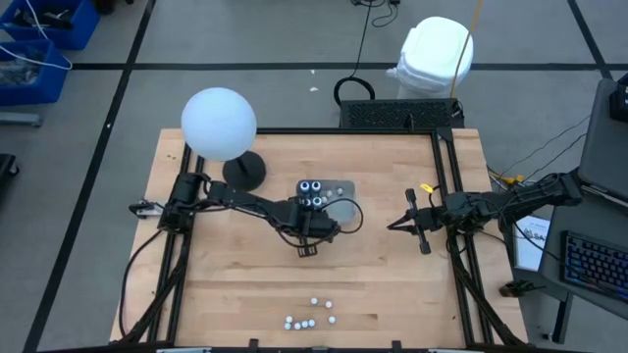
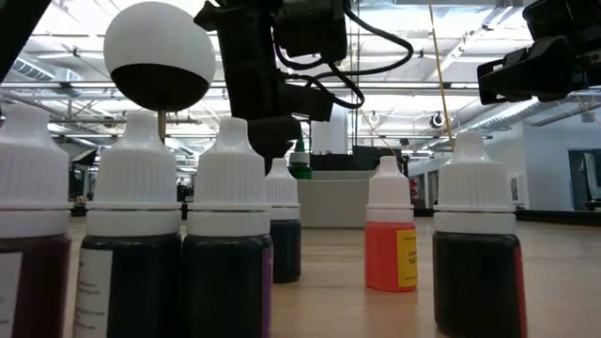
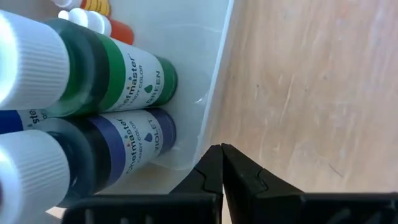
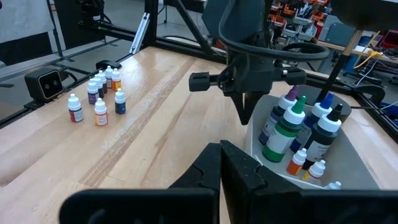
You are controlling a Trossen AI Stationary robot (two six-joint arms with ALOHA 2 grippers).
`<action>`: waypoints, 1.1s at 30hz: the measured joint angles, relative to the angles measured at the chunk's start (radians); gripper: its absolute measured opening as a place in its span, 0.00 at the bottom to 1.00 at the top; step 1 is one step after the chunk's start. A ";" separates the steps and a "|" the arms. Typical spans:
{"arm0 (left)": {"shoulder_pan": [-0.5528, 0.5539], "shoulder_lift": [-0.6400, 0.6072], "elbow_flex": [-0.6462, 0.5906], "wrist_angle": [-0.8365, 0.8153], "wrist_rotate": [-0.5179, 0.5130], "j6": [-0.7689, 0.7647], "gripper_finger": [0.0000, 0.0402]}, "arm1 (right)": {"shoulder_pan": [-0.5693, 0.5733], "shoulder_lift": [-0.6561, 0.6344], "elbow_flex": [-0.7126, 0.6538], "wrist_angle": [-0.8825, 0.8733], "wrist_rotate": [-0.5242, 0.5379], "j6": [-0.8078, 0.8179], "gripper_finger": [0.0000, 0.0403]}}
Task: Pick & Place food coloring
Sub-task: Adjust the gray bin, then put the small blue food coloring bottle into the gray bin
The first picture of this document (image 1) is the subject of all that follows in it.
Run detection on black device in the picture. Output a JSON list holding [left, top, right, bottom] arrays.
[[609, 73, 628, 124]]

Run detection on black parts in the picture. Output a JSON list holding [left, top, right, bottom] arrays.
[[12, 8, 75, 29]]

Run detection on backlit black keyboard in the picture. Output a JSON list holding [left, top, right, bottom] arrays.
[[561, 229, 628, 303]]

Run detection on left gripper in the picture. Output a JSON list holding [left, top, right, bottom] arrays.
[[279, 198, 340, 259]]

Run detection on black perforated computer case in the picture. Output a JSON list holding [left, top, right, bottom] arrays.
[[338, 97, 466, 131]]

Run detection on clear plastic bag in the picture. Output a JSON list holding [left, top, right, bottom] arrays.
[[0, 58, 43, 88]]

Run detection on white cable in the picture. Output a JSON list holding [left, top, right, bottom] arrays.
[[0, 0, 74, 71]]

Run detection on grey metal bar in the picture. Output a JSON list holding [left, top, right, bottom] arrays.
[[0, 111, 44, 128]]

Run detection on white paper sheet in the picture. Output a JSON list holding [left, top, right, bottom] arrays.
[[513, 215, 553, 274]]

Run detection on grey plastic bin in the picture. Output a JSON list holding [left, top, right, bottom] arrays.
[[295, 178, 357, 226]]

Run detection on black clamp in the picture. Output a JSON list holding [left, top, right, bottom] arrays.
[[498, 278, 546, 299]]

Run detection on thin black cable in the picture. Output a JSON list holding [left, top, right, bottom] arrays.
[[370, 2, 399, 28]]

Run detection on yellow hanging cable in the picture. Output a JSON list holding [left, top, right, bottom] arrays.
[[449, 0, 486, 98]]

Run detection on yellow plug cable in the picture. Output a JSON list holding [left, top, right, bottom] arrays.
[[488, 169, 529, 190]]

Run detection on blue plastic storage bin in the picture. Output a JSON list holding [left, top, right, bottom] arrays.
[[0, 39, 73, 107], [0, 0, 102, 50]]

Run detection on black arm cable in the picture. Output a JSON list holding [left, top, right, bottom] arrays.
[[119, 227, 166, 340]]

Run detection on grey desk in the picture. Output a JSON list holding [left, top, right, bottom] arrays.
[[539, 181, 628, 323], [577, 77, 628, 203]]

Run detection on thick black looped cable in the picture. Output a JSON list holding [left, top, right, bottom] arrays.
[[333, 0, 377, 107]]

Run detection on white globe lamp black base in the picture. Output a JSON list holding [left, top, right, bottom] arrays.
[[180, 86, 268, 193]]

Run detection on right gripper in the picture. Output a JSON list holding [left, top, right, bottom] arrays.
[[387, 188, 445, 255]]

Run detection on white trash can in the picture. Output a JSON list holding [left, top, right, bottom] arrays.
[[386, 16, 475, 101]]

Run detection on black aluminium frame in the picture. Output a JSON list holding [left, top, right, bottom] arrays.
[[110, 126, 530, 353]]

